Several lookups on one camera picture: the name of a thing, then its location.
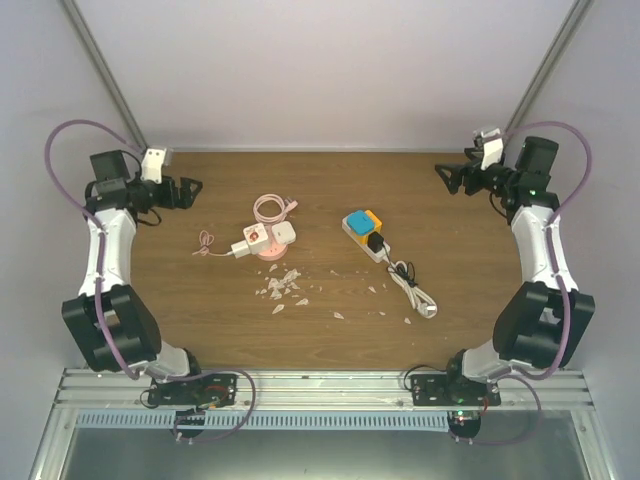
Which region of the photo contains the pink charger cable bundle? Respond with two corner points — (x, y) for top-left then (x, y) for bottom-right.
(191, 229), (234, 259)

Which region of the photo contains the left aluminium corner post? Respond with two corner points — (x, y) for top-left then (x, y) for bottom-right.
(60, 0), (148, 147)

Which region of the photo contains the aluminium front rail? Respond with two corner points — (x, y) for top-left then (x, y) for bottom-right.
(54, 369), (594, 412)

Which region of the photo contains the aluminium corner post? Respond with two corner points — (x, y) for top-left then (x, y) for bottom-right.
(505, 0), (594, 131)
(60, 0), (148, 147)

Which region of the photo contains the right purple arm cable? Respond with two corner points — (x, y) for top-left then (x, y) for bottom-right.
(501, 121), (595, 382)

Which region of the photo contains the right aluminium corner post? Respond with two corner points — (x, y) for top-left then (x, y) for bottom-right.
(505, 0), (594, 131)

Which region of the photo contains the pink round power socket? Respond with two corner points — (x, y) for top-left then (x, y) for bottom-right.
(257, 242), (288, 262)

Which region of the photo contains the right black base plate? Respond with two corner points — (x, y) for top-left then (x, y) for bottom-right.
(402, 365), (502, 408)

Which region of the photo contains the white power strip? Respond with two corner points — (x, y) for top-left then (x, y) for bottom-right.
(341, 210), (391, 263)

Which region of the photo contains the white square charger plug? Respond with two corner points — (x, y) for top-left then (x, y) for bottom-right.
(271, 221), (297, 245)

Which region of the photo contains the black charger plug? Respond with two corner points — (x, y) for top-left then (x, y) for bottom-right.
(367, 231), (384, 254)

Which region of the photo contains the white power strip cable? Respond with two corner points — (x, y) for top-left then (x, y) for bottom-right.
(385, 259), (439, 319)

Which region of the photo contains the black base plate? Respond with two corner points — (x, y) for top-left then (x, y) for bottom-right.
(139, 373), (238, 409)
(402, 365), (502, 408)

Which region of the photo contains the yellow plug adapter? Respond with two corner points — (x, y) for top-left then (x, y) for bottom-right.
(365, 210), (382, 233)

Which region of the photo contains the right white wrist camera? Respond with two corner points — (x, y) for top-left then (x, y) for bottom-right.
(473, 126), (504, 170)

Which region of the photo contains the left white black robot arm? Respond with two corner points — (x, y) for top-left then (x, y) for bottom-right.
(61, 147), (206, 404)

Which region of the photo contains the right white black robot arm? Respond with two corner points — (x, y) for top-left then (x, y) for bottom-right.
(435, 136), (595, 405)

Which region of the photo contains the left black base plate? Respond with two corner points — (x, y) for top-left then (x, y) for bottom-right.
(139, 373), (238, 409)

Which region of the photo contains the white cube socket tiger sticker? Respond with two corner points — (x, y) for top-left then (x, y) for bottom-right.
(243, 223), (272, 255)

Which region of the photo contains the blue plug adapter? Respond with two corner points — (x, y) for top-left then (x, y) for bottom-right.
(346, 210), (375, 236)

